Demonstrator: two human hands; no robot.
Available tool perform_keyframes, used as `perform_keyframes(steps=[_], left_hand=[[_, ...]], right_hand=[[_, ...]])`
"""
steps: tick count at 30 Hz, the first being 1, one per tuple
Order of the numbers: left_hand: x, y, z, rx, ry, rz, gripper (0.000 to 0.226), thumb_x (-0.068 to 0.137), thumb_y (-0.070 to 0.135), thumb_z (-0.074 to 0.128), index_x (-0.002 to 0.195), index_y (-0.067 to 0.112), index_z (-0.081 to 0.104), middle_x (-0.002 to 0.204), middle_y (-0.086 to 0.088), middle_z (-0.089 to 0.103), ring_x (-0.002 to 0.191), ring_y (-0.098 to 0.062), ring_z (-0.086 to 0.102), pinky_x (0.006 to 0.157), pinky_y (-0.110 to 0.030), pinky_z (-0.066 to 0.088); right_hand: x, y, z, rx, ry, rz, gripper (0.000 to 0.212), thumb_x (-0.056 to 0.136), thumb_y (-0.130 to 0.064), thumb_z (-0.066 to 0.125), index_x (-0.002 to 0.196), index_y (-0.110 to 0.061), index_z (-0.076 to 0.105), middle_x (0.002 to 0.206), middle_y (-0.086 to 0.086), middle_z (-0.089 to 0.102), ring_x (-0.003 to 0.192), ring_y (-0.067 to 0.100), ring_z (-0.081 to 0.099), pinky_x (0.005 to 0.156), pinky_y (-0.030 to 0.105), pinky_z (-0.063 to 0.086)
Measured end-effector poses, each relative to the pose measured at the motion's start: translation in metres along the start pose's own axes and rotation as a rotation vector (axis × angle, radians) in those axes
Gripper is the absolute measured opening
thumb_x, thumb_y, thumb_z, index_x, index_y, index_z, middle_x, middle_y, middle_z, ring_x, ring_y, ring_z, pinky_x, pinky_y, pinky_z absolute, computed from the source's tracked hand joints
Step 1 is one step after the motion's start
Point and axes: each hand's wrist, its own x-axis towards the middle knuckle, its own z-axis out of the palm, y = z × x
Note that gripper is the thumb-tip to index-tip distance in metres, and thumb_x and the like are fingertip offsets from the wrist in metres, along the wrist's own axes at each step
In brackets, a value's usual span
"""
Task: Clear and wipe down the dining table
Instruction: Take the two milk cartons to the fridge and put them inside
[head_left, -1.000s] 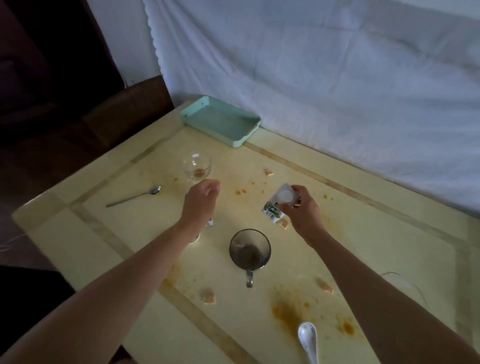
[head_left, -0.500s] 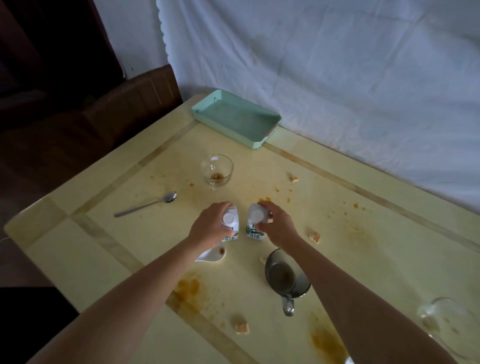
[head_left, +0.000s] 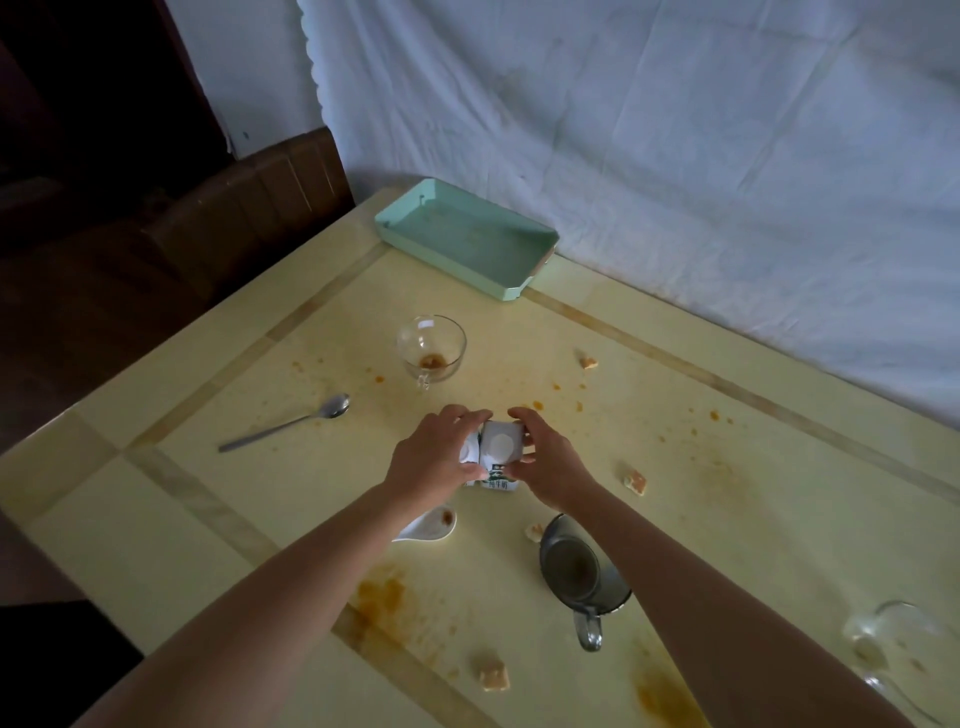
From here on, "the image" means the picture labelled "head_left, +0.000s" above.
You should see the person's right forearm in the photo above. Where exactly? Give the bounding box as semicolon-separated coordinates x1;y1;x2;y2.
558;483;916;728

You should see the metal spoon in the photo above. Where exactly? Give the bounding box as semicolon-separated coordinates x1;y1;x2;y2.
217;392;352;454

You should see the brown wooden chair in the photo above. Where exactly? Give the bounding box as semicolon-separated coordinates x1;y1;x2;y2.
142;125;355;301

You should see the person's right hand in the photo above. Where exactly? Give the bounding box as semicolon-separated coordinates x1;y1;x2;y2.
500;406;603;519

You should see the clear glass cup brown residue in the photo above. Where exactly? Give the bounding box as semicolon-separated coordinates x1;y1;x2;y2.
395;313;469;391

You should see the person's left hand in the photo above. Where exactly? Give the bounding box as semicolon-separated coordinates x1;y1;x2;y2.
382;403;495;520

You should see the person's left forearm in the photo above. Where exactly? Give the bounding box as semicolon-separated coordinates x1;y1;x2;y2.
74;479;459;728

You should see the dark glass mug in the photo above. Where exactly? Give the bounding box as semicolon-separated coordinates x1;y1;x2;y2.
538;512;633;654

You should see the yellow dining table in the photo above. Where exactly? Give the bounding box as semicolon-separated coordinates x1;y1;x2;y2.
0;185;960;728

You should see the white ceramic spoon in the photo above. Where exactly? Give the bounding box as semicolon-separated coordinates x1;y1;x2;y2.
391;506;458;544

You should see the white wall cloth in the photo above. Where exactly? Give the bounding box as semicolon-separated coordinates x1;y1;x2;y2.
296;0;960;429

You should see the mint green tray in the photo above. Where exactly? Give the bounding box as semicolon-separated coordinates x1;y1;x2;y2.
373;177;562;304

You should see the dark wooden door frame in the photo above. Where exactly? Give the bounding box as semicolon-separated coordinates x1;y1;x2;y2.
153;0;240;163

